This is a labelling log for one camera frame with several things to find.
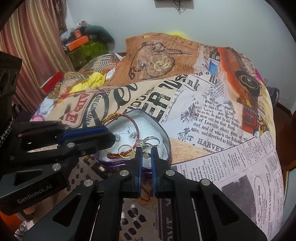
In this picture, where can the printed newspaper pattern blanket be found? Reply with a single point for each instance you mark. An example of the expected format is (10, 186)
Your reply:
(208, 115)

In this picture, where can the white wall socket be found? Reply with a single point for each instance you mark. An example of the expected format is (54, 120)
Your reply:
(266, 81)

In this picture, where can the dark green bag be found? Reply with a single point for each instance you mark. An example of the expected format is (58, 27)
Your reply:
(101, 34)

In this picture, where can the purple heart-shaped tin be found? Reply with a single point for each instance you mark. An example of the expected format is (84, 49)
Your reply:
(148, 122)

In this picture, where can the yellow cloth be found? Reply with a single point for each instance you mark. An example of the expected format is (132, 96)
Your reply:
(92, 80)

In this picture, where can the long orange box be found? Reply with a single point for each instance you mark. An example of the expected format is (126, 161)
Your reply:
(77, 42)

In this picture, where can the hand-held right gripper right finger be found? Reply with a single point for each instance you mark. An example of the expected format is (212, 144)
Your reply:
(153, 176)

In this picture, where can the white plastic bags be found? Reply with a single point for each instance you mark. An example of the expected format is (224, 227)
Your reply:
(67, 34)

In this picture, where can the silver hook earring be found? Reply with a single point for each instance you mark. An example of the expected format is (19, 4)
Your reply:
(118, 138)

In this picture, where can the pink cloth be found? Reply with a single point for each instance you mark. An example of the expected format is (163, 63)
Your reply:
(258, 74)

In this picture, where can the striped red beige curtain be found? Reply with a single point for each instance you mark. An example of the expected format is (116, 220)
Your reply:
(34, 34)

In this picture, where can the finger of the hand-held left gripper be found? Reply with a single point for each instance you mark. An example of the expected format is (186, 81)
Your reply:
(97, 143)
(83, 133)

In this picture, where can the small orange box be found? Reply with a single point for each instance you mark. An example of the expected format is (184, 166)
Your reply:
(78, 34)

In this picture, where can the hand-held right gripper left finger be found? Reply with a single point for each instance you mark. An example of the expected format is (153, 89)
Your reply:
(139, 171)

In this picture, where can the red box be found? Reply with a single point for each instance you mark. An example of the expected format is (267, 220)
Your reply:
(53, 81)

